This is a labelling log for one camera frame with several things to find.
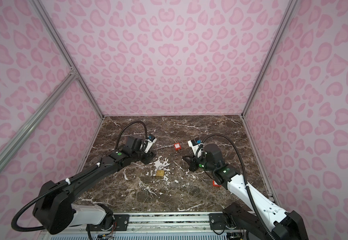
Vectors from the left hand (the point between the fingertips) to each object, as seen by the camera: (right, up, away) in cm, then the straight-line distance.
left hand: (152, 149), depth 84 cm
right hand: (+17, -2, -9) cm, 20 cm away
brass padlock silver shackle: (+4, -14, +5) cm, 15 cm away
